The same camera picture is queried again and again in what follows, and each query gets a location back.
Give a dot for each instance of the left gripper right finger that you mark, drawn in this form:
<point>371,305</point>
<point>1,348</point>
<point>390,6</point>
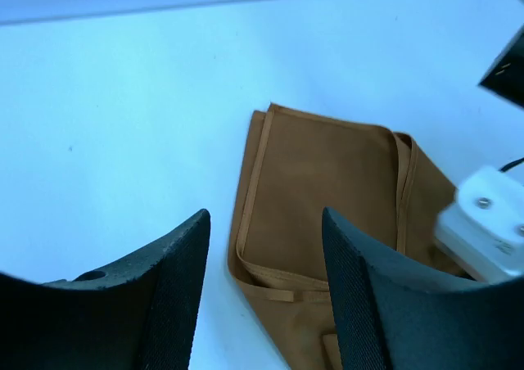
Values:
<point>391,312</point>

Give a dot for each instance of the orange cloth napkin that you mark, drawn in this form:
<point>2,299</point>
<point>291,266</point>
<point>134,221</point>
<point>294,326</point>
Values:
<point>295,165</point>

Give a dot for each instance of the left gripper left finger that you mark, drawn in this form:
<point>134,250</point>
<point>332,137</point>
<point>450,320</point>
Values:
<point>138,312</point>

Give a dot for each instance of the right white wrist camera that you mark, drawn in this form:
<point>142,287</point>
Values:
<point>482,229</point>

